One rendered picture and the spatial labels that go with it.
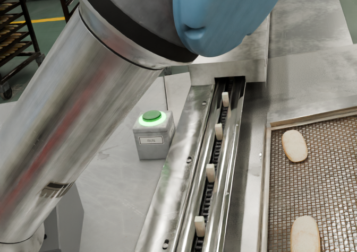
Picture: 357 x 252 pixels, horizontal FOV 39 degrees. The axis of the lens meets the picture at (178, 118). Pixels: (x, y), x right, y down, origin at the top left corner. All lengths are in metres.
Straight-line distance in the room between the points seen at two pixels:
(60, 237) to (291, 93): 0.68
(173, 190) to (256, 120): 0.32
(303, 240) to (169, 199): 0.26
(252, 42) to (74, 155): 0.88
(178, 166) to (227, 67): 0.34
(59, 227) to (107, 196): 0.22
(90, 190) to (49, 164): 0.55
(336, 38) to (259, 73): 0.41
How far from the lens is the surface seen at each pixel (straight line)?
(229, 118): 1.08
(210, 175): 0.91
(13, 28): 3.86
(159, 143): 1.01
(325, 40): 1.53
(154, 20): 0.36
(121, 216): 0.91
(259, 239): 0.71
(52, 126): 0.43
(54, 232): 0.76
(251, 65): 1.18
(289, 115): 0.98
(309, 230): 0.70
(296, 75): 1.31
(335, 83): 1.26
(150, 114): 1.02
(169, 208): 0.84
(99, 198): 0.97
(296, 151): 0.85
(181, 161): 0.94
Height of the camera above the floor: 1.38
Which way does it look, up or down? 29 degrees down
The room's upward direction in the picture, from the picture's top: 10 degrees counter-clockwise
